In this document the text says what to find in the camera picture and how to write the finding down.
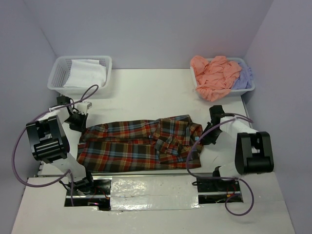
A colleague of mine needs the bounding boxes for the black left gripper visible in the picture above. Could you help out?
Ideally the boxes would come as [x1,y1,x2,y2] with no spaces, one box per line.
[63,111,88,134]

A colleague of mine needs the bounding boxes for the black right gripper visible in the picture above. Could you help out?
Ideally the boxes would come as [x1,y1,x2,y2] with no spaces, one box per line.
[200,121,223,146]

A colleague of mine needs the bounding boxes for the plaid flannel long sleeve shirt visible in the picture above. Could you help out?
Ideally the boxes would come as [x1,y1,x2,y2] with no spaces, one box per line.
[77,115,203,173]

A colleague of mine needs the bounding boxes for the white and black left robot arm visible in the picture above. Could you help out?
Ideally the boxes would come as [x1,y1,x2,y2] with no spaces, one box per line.
[26,96,96,194]

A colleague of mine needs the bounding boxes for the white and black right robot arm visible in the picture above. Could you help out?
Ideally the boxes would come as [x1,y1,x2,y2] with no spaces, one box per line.
[200,105,274,191]

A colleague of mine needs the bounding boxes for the white plastic basket left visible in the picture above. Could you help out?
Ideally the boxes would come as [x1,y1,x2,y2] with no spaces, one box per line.
[47,56,112,96]

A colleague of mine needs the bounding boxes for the white plastic basket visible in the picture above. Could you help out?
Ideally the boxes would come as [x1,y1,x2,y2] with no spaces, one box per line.
[47,56,112,96]
[190,56,255,101]

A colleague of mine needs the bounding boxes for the white folded cloth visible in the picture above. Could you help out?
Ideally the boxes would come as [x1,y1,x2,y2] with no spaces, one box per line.
[63,59,107,88]

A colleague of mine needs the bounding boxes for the white plastic basket right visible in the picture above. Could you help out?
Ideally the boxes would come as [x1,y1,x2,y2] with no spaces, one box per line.
[190,56,255,101]

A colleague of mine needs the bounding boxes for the orange crumpled shirt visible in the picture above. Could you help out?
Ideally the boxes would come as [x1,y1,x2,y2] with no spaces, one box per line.
[190,56,242,102]

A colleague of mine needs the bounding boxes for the lavender crumpled shirt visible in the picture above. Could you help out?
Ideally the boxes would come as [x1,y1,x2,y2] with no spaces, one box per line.
[232,62,254,90]

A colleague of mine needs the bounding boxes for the silver foil tape panel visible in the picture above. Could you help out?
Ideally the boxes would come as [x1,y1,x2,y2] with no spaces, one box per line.
[110,175,200,211]

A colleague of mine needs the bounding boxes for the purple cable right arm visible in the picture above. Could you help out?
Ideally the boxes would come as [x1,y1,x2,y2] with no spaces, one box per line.
[185,116,255,216]

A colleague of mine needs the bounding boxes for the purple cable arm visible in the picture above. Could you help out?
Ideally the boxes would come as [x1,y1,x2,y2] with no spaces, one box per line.
[11,84,100,207]
[185,116,255,216]

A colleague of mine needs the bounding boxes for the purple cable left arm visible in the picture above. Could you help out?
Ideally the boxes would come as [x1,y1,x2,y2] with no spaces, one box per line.
[11,84,100,207]

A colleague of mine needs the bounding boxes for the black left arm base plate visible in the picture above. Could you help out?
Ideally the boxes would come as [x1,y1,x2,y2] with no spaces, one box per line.
[61,177,112,211]

